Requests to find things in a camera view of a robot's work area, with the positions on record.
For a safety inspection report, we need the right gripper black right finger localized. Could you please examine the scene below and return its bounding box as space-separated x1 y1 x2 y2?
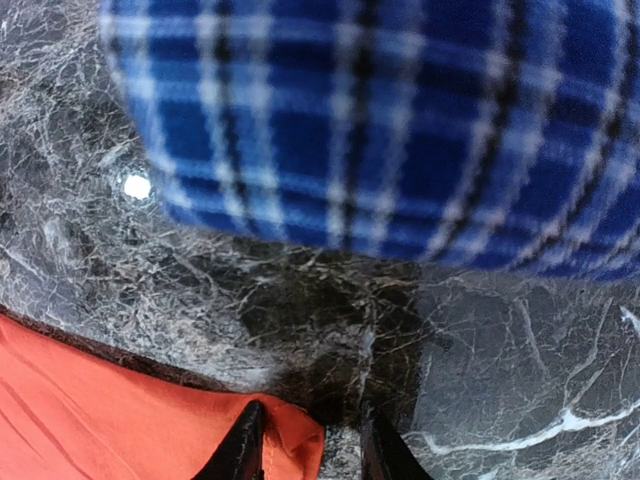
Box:
360 402 433 480

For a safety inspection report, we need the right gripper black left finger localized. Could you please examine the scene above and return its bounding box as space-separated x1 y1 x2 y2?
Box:
193 400 265 480

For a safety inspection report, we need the orange garment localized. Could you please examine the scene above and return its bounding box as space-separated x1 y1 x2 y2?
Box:
0 314 327 480

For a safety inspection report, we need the blue checked shirt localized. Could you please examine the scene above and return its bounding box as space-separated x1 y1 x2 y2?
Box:
99 1 639 281

